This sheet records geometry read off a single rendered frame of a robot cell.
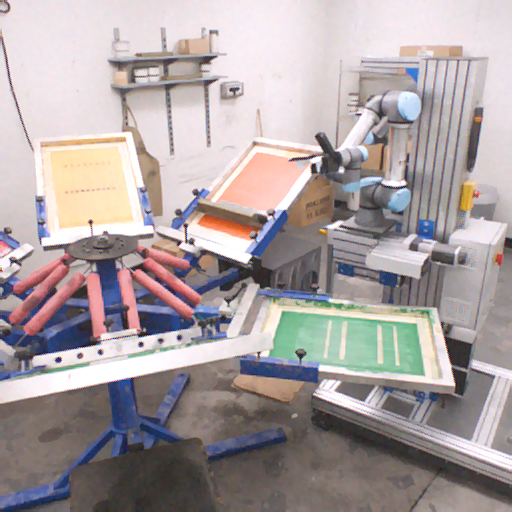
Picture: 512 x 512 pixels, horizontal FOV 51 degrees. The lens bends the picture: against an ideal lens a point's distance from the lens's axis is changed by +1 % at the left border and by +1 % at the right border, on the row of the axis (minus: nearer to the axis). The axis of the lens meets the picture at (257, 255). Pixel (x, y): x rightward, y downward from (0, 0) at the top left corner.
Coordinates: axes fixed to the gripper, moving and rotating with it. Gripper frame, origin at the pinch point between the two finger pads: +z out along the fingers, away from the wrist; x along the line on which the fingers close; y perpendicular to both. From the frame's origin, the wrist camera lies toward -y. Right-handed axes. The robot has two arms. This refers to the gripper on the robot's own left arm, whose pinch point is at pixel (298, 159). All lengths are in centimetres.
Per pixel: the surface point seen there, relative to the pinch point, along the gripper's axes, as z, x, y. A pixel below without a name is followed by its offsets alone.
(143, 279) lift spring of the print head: 61, 32, 43
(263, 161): -42, 90, 11
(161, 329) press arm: 54, 38, 70
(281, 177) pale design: -40, 70, 18
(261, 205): -22, 65, 31
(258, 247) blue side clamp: -3, 41, 45
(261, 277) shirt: -48, 112, 90
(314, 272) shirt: -61, 72, 81
